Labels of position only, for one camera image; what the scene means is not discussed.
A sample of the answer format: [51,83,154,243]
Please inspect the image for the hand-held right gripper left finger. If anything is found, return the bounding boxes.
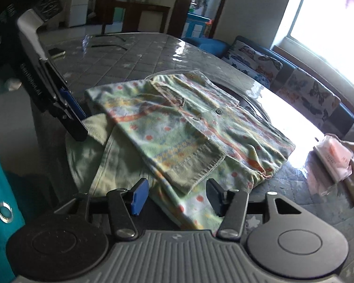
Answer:
[53,177,150,241]

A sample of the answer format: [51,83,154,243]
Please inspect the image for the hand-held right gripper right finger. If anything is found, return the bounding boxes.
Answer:
[206,178,303,241]

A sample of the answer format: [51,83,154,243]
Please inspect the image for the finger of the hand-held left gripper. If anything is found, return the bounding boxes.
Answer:
[51,100,89,142]
[60,87,87,122]

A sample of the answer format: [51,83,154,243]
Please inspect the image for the patterned pale green children's shirt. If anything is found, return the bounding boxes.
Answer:
[65,70,296,231]

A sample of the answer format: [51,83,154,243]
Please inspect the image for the person's left hand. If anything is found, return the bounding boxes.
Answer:
[5,77,22,92]

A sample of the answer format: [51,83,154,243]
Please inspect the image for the clear plastic wrapper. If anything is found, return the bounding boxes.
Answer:
[81,34,92,54]

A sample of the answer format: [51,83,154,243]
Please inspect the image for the white refrigerator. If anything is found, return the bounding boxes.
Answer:
[69,0,91,28]

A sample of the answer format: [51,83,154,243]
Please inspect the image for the dark wooden display cabinet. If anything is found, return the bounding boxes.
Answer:
[94,0,171,33]

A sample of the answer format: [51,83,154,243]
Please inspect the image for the pink tissue pack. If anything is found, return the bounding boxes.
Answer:
[312,133,354,196]

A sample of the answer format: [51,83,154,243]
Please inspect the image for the butterfly print cushion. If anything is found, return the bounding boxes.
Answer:
[223,42,284,87]
[278,70,342,131]

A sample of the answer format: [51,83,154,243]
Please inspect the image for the person's teal jacket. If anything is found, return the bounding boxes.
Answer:
[0,138,28,283]

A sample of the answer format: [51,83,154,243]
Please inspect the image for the blue sofa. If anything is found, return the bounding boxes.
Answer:
[181,35,354,142]

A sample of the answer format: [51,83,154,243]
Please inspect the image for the teal and white cabinet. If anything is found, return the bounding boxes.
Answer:
[185,12,213,39]

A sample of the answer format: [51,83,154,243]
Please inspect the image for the large window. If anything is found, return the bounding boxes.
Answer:
[286,0,354,89]

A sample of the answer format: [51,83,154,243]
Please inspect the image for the dark wooden door frame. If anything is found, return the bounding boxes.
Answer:
[167,0,233,39]

